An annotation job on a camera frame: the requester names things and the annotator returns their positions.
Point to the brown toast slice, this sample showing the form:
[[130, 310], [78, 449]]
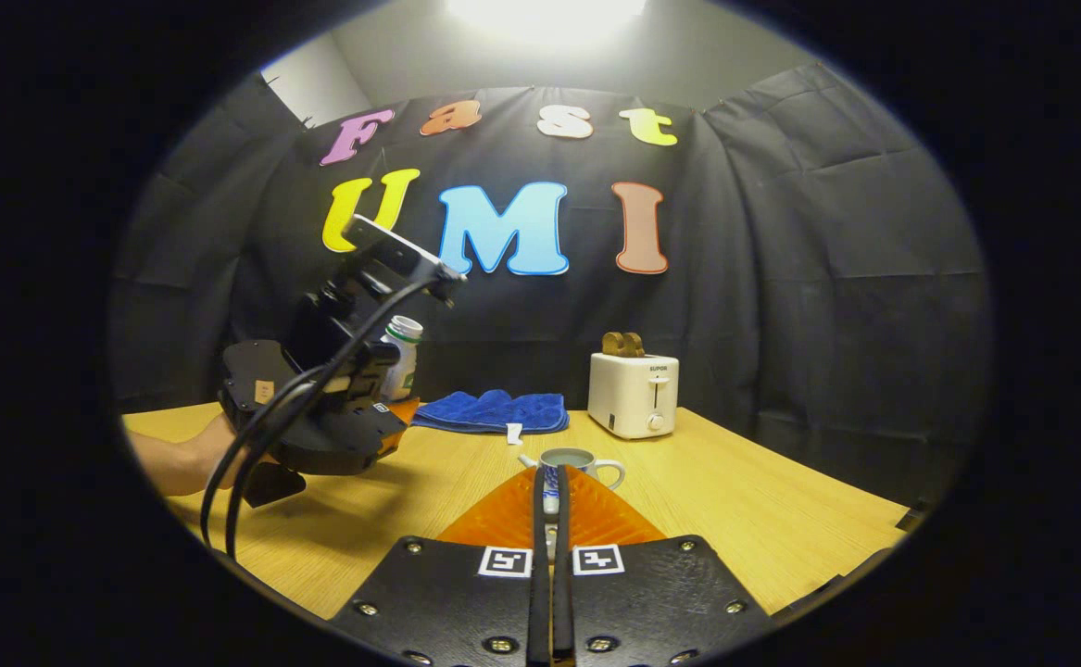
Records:
[[634, 346], [612, 345]]

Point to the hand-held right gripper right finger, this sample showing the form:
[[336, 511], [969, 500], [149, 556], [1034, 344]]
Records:
[[564, 602]]

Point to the large ceiling light panel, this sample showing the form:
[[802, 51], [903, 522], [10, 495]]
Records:
[[549, 14]]

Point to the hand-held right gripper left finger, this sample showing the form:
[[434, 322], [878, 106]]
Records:
[[540, 602]]

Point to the white green-label water bottle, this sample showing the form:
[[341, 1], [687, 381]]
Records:
[[404, 366]]

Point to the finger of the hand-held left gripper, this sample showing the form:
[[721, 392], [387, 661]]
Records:
[[383, 428]]

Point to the blue towel cloth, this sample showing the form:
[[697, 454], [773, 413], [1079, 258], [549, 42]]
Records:
[[494, 412]]

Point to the black backdrop cloth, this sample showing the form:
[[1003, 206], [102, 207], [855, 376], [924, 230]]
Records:
[[781, 278]]

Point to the white blue-patterned teacup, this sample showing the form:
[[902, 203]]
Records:
[[605, 472]]

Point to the cream white toaster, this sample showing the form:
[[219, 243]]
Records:
[[628, 398]]

